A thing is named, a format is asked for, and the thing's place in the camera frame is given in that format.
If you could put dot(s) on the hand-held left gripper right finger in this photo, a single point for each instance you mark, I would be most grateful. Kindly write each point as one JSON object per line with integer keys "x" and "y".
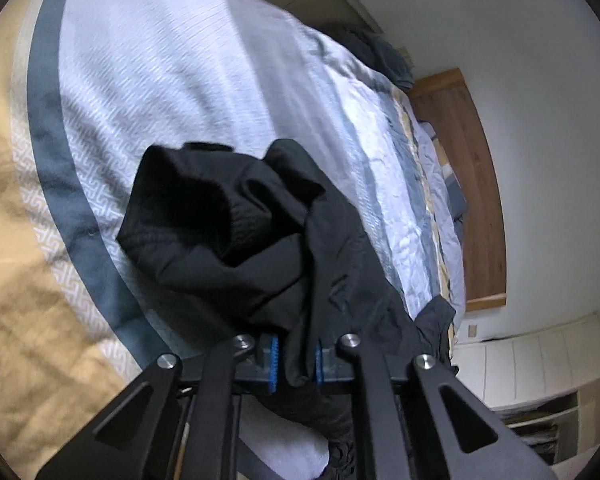
{"x": 319, "y": 373}

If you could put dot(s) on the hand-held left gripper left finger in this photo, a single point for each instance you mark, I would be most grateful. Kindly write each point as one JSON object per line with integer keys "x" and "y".
{"x": 272, "y": 366}

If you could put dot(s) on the black jacket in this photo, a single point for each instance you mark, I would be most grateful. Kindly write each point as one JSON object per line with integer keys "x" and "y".
{"x": 240, "y": 240}

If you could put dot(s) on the white slatted cabinet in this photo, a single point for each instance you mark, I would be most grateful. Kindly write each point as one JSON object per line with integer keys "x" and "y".
{"x": 520, "y": 360}

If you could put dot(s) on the blue and grey pillow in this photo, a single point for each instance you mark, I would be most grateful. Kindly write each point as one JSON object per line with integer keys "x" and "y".
{"x": 451, "y": 180}

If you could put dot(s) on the wooden headboard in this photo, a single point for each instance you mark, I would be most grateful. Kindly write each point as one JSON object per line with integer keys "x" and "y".
{"x": 465, "y": 160}

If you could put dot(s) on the striped blue and white quilt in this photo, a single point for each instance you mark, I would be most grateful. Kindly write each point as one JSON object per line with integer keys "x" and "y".
{"x": 155, "y": 85}

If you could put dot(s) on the dark blue-grey cloth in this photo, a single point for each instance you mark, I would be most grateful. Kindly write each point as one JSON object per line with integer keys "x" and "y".
{"x": 380, "y": 55}

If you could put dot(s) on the wall socket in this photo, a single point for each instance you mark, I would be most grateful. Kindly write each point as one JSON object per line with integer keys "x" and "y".
{"x": 472, "y": 330}

